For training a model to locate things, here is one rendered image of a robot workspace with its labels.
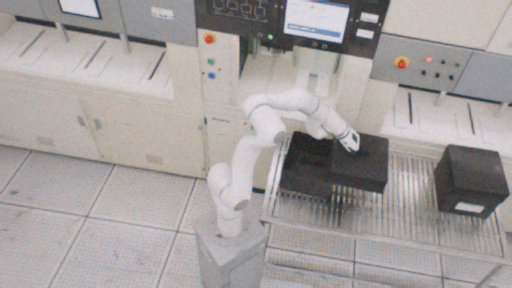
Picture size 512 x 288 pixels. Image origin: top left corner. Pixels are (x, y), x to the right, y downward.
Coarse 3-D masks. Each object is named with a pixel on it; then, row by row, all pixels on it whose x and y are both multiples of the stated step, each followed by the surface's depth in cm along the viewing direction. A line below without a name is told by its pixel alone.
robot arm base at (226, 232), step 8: (216, 216) 216; (240, 216) 201; (216, 224) 214; (224, 224) 200; (232, 224) 200; (240, 224) 206; (248, 224) 216; (216, 232) 207; (224, 232) 206; (232, 232) 206; (240, 232) 212; (216, 240) 208; (224, 240) 209; (232, 240) 209; (240, 240) 210
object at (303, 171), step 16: (304, 144) 246; (320, 144) 243; (288, 160) 245; (304, 160) 244; (320, 160) 248; (288, 176) 224; (304, 176) 221; (320, 176) 241; (304, 192) 231; (320, 192) 228
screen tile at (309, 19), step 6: (294, 6) 198; (300, 6) 197; (306, 6) 197; (288, 12) 201; (312, 12) 199; (288, 18) 203; (294, 18) 202; (300, 18) 202; (306, 18) 202; (312, 18) 201; (312, 24) 204
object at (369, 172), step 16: (336, 144) 220; (368, 144) 223; (384, 144) 225; (336, 160) 214; (352, 160) 215; (368, 160) 216; (384, 160) 218; (336, 176) 211; (352, 176) 209; (368, 176) 210; (384, 176) 211
